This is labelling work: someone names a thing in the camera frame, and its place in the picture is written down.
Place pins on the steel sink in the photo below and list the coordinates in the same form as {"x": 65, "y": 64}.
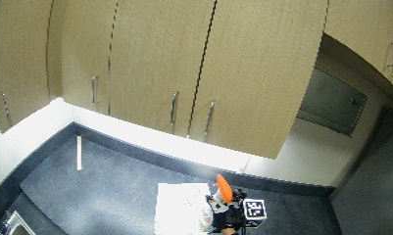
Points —
{"x": 14, "y": 225}

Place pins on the beige wooden cabinet door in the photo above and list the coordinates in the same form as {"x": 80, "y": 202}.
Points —
{"x": 20, "y": 58}
{"x": 156, "y": 55}
{"x": 81, "y": 49}
{"x": 257, "y": 75}
{"x": 366, "y": 26}

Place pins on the white cutting board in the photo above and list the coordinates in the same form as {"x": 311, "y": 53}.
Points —
{"x": 181, "y": 209}

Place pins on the grey metal wall panel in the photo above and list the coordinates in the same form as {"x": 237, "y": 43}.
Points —
{"x": 331, "y": 103}

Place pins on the white marker cube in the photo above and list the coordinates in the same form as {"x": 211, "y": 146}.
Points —
{"x": 255, "y": 209}

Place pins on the orange plastic plate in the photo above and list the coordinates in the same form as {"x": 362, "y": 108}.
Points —
{"x": 225, "y": 192}

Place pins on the white narrow strip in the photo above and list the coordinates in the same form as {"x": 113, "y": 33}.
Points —
{"x": 80, "y": 153}

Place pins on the white printed cup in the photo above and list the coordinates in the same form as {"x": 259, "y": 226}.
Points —
{"x": 217, "y": 204}

